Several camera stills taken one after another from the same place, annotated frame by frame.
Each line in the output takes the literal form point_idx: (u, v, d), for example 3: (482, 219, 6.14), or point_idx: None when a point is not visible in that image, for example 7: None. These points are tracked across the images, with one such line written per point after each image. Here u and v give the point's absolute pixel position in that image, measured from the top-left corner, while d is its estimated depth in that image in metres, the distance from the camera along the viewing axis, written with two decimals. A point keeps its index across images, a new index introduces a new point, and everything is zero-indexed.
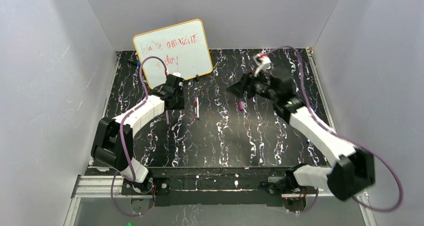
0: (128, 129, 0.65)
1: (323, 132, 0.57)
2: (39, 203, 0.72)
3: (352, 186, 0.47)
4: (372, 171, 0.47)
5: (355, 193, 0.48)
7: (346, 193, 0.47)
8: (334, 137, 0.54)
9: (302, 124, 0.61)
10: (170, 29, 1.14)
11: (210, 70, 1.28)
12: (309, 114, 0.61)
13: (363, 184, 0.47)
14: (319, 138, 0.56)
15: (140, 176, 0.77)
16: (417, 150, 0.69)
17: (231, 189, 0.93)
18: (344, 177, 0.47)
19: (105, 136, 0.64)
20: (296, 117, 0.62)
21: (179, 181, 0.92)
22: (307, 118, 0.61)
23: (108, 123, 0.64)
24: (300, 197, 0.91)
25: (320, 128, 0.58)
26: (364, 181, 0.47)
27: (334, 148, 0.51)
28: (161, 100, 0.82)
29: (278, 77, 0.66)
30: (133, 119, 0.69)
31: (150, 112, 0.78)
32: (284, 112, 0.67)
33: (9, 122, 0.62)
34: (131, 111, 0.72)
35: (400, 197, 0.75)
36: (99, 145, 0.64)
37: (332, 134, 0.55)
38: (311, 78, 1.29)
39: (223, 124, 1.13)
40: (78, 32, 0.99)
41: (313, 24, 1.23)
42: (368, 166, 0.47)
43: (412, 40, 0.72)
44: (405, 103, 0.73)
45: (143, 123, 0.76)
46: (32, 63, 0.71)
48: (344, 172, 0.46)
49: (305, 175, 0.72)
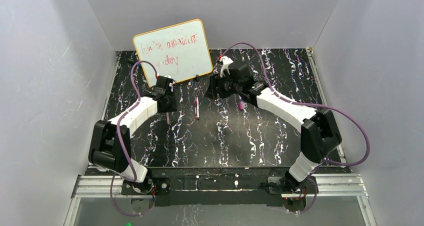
0: (124, 129, 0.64)
1: (287, 104, 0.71)
2: (39, 203, 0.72)
3: (321, 146, 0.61)
4: (335, 129, 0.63)
5: (327, 151, 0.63)
7: (320, 152, 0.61)
8: (295, 106, 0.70)
9: (268, 103, 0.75)
10: (170, 29, 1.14)
11: (210, 70, 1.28)
12: (272, 92, 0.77)
13: (330, 142, 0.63)
14: (284, 109, 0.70)
15: (140, 175, 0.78)
16: (417, 150, 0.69)
17: (231, 189, 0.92)
18: (312, 139, 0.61)
19: (102, 139, 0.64)
20: (261, 97, 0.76)
21: (179, 181, 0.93)
22: (270, 96, 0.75)
23: (104, 125, 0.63)
24: (300, 197, 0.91)
25: (282, 102, 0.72)
26: (331, 138, 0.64)
27: (298, 115, 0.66)
28: (154, 101, 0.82)
29: (236, 68, 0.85)
30: (128, 120, 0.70)
31: (144, 112, 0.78)
32: (251, 95, 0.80)
33: (9, 122, 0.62)
34: (126, 112, 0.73)
35: (401, 197, 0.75)
36: (96, 148, 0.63)
37: (293, 104, 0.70)
38: (311, 78, 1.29)
39: (223, 124, 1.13)
40: (78, 32, 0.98)
41: (313, 24, 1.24)
42: (331, 126, 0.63)
43: (412, 40, 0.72)
44: (405, 103, 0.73)
45: (138, 124, 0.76)
46: (32, 62, 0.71)
48: (312, 135, 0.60)
49: (295, 165, 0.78)
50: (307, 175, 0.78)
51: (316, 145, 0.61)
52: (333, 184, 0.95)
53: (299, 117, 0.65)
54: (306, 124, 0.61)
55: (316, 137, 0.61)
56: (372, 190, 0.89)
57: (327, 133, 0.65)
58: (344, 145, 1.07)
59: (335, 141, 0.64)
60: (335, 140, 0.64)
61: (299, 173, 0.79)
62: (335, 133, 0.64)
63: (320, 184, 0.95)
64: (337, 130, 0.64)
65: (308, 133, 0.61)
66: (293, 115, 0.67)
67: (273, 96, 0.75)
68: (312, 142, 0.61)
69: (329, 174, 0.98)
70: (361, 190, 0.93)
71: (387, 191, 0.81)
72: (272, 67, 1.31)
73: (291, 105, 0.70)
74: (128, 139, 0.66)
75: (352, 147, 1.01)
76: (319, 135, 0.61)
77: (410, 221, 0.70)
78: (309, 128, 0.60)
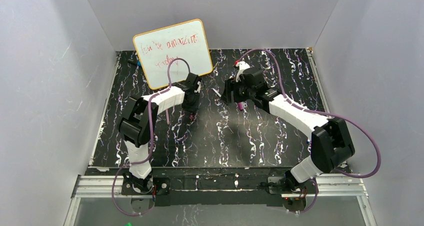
0: (154, 105, 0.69)
1: (296, 110, 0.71)
2: (39, 203, 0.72)
3: (331, 155, 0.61)
4: (348, 140, 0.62)
5: (337, 161, 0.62)
7: (329, 161, 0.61)
8: (306, 112, 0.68)
9: (280, 109, 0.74)
10: (170, 29, 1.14)
11: (210, 70, 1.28)
12: (284, 99, 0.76)
13: (342, 152, 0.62)
14: (294, 115, 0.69)
15: (143, 171, 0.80)
16: (417, 149, 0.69)
17: (231, 189, 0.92)
18: (322, 148, 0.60)
19: (133, 110, 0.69)
20: (274, 104, 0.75)
21: (179, 181, 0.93)
22: (282, 103, 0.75)
23: (137, 98, 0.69)
24: (300, 197, 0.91)
25: (295, 109, 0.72)
26: (343, 149, 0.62)
27: (308, 122, 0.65)
28: (182, 91, 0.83)
29: (250, 73, 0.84)
30: (158, 100, 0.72)
31: (172, 99, 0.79)
32: (263, 101, 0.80)
33: (9, 122, 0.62)
34: (157, 93, 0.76)
35: (401, 197, 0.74)
36: (126, 117, 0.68)
37: (305, 111, 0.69)
38: (311, 78, 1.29)
39: (223, 124, 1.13)
40: (78, 32, 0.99)
41: (313, 24, 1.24)
42: (343, 136, 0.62)
43: (412, 40, 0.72)
44: (405, 102, 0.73)
45: (165, 107, 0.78)
46: (32, 62, 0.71)
48: (322, 144, 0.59)
49: (300, 168, 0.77)
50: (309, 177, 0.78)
51: (326, 154, 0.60)
52: (333, 184, 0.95)
53: (310, 123, 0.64)
54: (317, 132, 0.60)
55: (326, 146, 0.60)
56: (372, 190, 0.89)
57: (339, 142, 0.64)
58: None
59: (347, 152, 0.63)
60: (348, 151, 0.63)
61: (301, 175, 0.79)
62: (348, 143, 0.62)
63: (320, 184, 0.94)
64: (350, 140, 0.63)
65: (318, 141, 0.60)
66: (304, 122, 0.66)
67: (286, 103, 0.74)
68: (322, 151, 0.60)
69: (329, 174, 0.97)
70: (361, 190, 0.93)
71: (388, 192, 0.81)
72: (272, 67, 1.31)
73: (302, 112, 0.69)
74: (155, 116, 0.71)
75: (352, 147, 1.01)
76: (330, 144, 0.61)
77: (410, 221, 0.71)
78: (319, 136, 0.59)
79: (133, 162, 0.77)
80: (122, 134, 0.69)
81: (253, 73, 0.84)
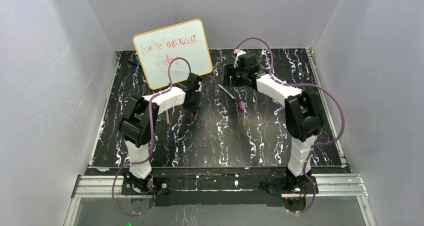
0: (155, 105, 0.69)
1: (276, 84, 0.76)
2: (38, 203, 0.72)
3: (303, 121, 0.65)
4: (318, 110, 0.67)
5: (308, 128, 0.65)
7: (300, 126, 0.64)
8: (284, 86, 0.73)
9: (264, 85, 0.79)
10: (170, 29, 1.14)
11: (210, 70, 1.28)
12: (269, 77, 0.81)
13: (312, 120, 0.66)
14: (274, 88, 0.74)
15: (144, 170, 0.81)
16: (416, 149, 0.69)
17: (231, 189, 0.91)
18: (292, 112, 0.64)
19: (134, 110, 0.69)
20: (260, 80, 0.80)
21: (179, 181, 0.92)
22: (266, 80, 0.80)
23: (138, 98, 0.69)
24: (300, 197, 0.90)
25: (275, 83, 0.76)
26: (314, 118, 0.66)
27: (283, 92, 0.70)
28: (183, 92, 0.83)
29: (243, 56, 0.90)
30: (159, 100, 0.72)
31: (173, 99, 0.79)
32: (252, 80, 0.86)
33: (9, 122, 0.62)
34: (158, 94, 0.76)
35: (401, 197, 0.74)
36: (127, 117, 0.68)
37: (285, 85, 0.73)
38: (311, 78, 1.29)
39: (223, 124, 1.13)
40: (78, 32, 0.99)
41: (313, 24, 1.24)
42: (313, 105, 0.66)
43: (411, 40, 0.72)
44: (404, 103, 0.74)
45: (166, 107, 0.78)
46: (32, 62, 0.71)
48: (293, 109, 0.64)
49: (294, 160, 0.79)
50: (304, 168, 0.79)
51: (296, 117, 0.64)
52: (333, 184, 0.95)
53: (285, 93, 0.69)
54: (290, 99, 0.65)
55: (297, 111, 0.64)
56: (372, 190, 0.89)
57: (310, 114, 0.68)
58: (344, 146, 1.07)
59: (318, 121, 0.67)
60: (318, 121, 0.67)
61: (295, 167, 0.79)
62: (317, 113, 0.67)
63: (320, 184, 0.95)
64: (320, 111, 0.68)
65: (290, 106, 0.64)
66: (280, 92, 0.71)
67: (269, 79, 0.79)
68: (292, 114, 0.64)
69: (329, 175, 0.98)
70: (361, 190, 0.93)
71: (387, 192, 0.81)
72: (272, 67, 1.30)
73: (281, 86, 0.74)
74: (156, 116, 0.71)
75: (352, 147, 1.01)
76: (301, 111, 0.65)
77: (410, 221, 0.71)
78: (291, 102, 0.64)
79: (133, 162, 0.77)
80: (122, 133, 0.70)
81: (246, 56, 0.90)
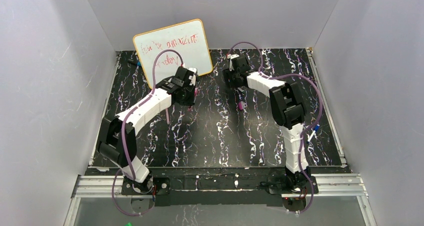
0: (128, 128, 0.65)
1: (263, 78, 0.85)
2: (38, 203, 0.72)
3: (285, 109, 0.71)
4: (300, 99, 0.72)
5: (291, 117, 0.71)
7: (283, 115, 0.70)
8: (270, 80, 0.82)
9: (253, 80, 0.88)
10: (170, 29, 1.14)
11: (210, 70, 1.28)
12: (258, 74, 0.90)
13: (295, 109, 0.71)
14: (261, 82, 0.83)
15: (140, 175, 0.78)
16: (416, 149, 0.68)
17: (231, 189, 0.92)
18: (276, 101, 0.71)
19: (109, 132, 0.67)
20: (250, 77, 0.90)
21: (179, 181, 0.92)
22: (256, 76, 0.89)
23: (111, 120, 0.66)
24: (300, 197, 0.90)
25: (262, 78, 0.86)
26: (296, 107, 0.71)
27: (269, 84, 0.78)
28: (168, 95, 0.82)
29: (235, 57, 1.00)
30: (137, 116, 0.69)
31: (155, 107, 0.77)
32: (244, 78, 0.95)
33: (9, 122, 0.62)
34: (136, 107, 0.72)
35: (401, 197, 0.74)
36: (103, 140, 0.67)
37: (270, 79, 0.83)
38: (311, 78, 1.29)
39: (223, 124, 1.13)
40: (78, 32, 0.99)
41: (313, 24, 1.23)
42: (296, 95, 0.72)
43: (412, 40, 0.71)
44: (404, 103, 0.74)
45: (147, 119, 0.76)
46: (32, 62, 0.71)
48: (276, 98, 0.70)
49: (289, 154, 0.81)
50: (301, 164, 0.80)
51: (279, 106, 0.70)
52: (333, 184, 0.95)
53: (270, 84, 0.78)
54: (273, 90, 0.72)
55: (280, 101, 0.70)
56: (372, 190, 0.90)
57: (293, 103, 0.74)
58: (344, 145, 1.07)
59: (301, 110, 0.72)
60: (301, 110, 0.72)
61: (291, 162, 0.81)
62: (300, 103, 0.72)
63: (320, 184, 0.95)
64: (302, 101, 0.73)
65: (274, 96, 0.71)
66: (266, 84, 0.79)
67: (257, 75, 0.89)
68: (277, 104, 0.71)
69: (329, 174, 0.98)
70: (361, 190, 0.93)
71: (388, 191, 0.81)
72: (272, 67, 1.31)
73: (267, 79, 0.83)
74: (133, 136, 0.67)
75: (352, 147, 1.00)
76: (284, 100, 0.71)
77: (410, 222, 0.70)
78: (274, 92, 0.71)
79: (125, 173, 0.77)
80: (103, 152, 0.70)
81: (238, 57, 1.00)
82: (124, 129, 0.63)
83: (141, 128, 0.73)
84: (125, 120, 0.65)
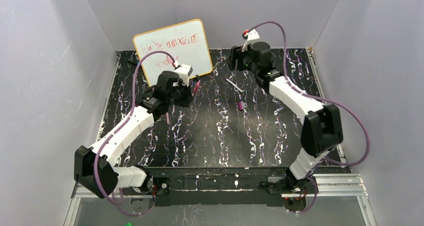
0: (104, 163, 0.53)
1: (287, 87, 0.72)
2: (38, 203, 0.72)
3: (320, 139, 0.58)
4: (338, 128, 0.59)
5: (326, 147, 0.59)
7: (317, 145, 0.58)
8: (303, 97, 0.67)
9: (278, 90, 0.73)
10: (170, 29, 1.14)
11: (210, 70, 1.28)
12: (285, 81, 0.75)
13: (331, 139, 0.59)
14: (292, 98, 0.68)
15: (137, 181, 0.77)
16: (416, 149, 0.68)
17: (231, 189, 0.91)
18: (311, 129, 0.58)
19: (84, 165, 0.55)
20: (274, 83, 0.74)
21: (179, 181, 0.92)
22: (283, 84, 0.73)
23: (85, 153, 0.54)
24: (300, 197, 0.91)
25: (293, 91, 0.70)
26: (333, 136, 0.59)
27: (302, 104, 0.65)
28: (148, 113, 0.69)
29: (259, 50, 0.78)
30: (112, 147, 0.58)
31: (135, 130, 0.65)
32: (264, 80, 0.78)
33: (9, 122, 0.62)
34: (111, 135, 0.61)
35: (402, 196, 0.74)
36: (79, 174, 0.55)
37: (302, 95, 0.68)
38: (311, 78, 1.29)
39: (223, 124, 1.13)
40: (78, 32, 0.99)
41: (313, 24, 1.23)
42: (335, 122, 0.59)
43: (412, 40, 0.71)
44: (404, 102, 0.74)
45: (127, 144, 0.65)
46: (32, 62, 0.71)
48: (312, 126, 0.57)
49: (297, 162, 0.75)
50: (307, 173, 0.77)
51: (314, 135, 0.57)
52: (332, 184, 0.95)
53: (304, 106, 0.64)
54: (310, 115, 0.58)
55: (317, 130, 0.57)
56: (372, 190, 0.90)
57: (329, 130, 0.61)
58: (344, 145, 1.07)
59: (337, 139, 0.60)
60: (337, 139, 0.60)
61: (298, 171, 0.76)
62: (337, 132, 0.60)
63: (320, 184, 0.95)
64: (341, 130, 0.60)
65: (309, 123, 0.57)
66: (299, 104, 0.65)
67: (285, 85, 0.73)
68: (311, 131, 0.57)
69: (329, 174, 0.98)
70: (361, 190, 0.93)
71: (388, 191, 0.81)
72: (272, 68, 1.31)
73: (299, 96, 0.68)
74: (110, 169, 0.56)
75: (352, 147, 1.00)
76: (320, 128, 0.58)
77: (410, 221, 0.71)
78: (311, 118, 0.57)
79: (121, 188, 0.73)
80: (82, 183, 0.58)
81: (262, 50, 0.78)
82: (96, 164, 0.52)
83: (119, 156, 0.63)
84: (99, 153, 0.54)
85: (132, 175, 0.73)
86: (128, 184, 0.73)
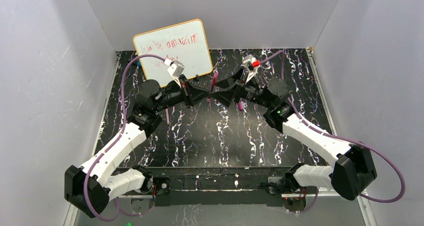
0: (93, 184, 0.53)
1: (304, 127, 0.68)
2: (39, 203, 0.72)
3: (357, 183, 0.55)
4: (371, 166, 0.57)
5: (362, 187, 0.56)
7: (353, 189, 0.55)
8: (328, 138, 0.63)
9: (295, 131, 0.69)
10: (170, 29, 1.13)
11: (210, 70, 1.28)
12: (299, 120, 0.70)
13: (366, 177, 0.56)
14: (313, 140, 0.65)
15: (136, 184, 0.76)
16: (416, 149, 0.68)
17: (231, 189, 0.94)
18: (346, 175, 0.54)
19: (75, 185, 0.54)
20: (288, 124, 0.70)
21: (179, 181, 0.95)
22: (298, 124, 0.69)
23: (75, 173, 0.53)
24: (300, 197, 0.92)
25: (314, 132, 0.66)
26: (367, 174, 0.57)
27: (330, 149, 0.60)
28: (141, 131, 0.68)
29: (277, 94, 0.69)
30: (103, 166, 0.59)
31: (127, 147, 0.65)
32: (275, 120, 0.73)
33: (9, 122, 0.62)
34: (102, 154, 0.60)
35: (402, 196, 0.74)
36: (69, 194, 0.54)
37: (325, 135, 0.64)
38: (311, 78, 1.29)
39: (223, 124, 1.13)
40: (78, 32, 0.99)
41: (313, 24, 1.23)
42: (366, 161, 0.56)
43: (412, 40, 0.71)
44: (404, 103, 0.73)
45: (119, 162, 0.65)
46: (32, 62, 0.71)
48: (347, 172, 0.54)
49: (308, 176, 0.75)
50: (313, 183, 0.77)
51: (350, 181, 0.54)
52: None
53: (332, 151, 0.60)
54: (341, 160, 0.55)
55: (351, 174, 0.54)
56: (371, 189, 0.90)
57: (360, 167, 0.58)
58: None
59: (371, 177, 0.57)
60: (371, 176, 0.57)
61: (303, 179, 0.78)
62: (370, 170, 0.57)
63: None
64: (373, 166, 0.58)
65: (343, 169, 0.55)
66: (324, 148, 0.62)
67: (301, 124, 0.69)
68: (346, 178, 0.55)
69: None
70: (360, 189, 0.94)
71: (388, 191, 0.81)
72: (272, 67, 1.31)
73: (322, 137, 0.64)
74: (102, 188, 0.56)
75: None
76: (354, 171, 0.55)
77: (410, 221, 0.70)
78: (343, 164, 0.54)
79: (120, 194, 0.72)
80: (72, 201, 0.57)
81: (279, 93, 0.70)
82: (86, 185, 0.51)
83: (110, 175, 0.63)
84: (89, 173, 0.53)
85: (128, 182, 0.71)
86: (126, 189, 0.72)
